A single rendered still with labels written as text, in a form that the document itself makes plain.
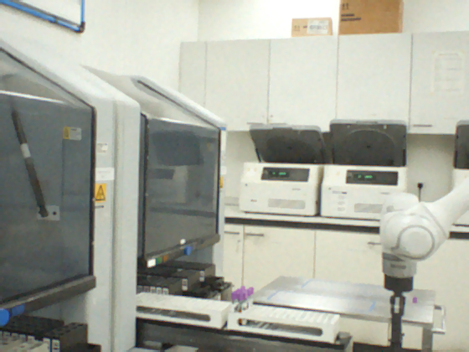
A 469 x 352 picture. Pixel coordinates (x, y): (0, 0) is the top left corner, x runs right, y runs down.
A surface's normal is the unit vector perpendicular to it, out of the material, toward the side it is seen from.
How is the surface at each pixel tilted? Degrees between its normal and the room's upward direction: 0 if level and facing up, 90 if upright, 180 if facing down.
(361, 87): 90
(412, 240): 96
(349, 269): 90
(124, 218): 90
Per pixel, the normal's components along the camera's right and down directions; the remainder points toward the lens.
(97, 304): 0.95, 0.04
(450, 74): -0.33, 0.03
